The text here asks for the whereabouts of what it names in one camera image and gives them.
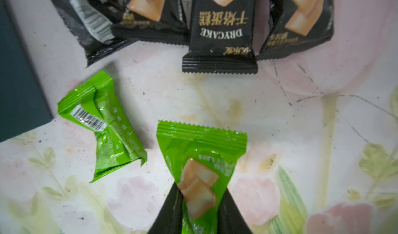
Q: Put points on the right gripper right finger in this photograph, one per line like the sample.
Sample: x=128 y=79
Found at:
x=230 y=220

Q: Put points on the black cookie packet one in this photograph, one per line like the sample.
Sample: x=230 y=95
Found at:
x=161 y=21

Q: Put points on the black cookie packet two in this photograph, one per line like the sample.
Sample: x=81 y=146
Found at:
x=91 y=21

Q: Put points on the black cookie packet four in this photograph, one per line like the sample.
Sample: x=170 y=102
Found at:
x=296 y=26

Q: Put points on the bright green packet one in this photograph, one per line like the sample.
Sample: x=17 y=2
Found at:
x=202 y=161

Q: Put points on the teal bottom drawer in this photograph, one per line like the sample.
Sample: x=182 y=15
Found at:
x=23 y=103

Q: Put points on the black cookie packet three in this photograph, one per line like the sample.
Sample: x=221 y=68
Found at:
x=221 y=37

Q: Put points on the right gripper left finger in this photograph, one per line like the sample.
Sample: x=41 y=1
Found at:
x=169 y=220

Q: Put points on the bright green packet four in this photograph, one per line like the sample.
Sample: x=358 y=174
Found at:
x=95 y=106

